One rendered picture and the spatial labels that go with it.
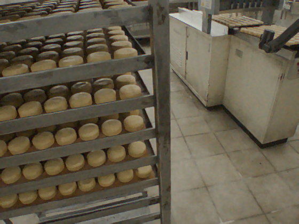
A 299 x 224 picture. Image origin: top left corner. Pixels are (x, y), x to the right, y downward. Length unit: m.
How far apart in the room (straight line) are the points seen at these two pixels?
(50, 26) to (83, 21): 0.05
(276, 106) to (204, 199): 0.88
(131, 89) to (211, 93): 1.92
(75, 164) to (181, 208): 1.14
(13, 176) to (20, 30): 0.39
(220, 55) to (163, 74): 1.84
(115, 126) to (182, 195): 1.23
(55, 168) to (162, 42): 0.42
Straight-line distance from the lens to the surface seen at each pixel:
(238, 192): 1.80
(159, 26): 0.40
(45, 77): 0.45
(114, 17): 0.42
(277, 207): 1.81
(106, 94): 0.52
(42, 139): 0.59
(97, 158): 0.62
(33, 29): 0.43
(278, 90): 1.84
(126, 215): 1.47
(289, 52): 1.73
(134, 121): 0.57
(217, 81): 2.37
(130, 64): 0.44
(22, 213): 0.72
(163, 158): 0.56
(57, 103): 0.53
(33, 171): 0.65
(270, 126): 2.02
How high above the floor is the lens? 1.39
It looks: 33 degrees down
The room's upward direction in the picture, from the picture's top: 4 degrees counter-clockwise
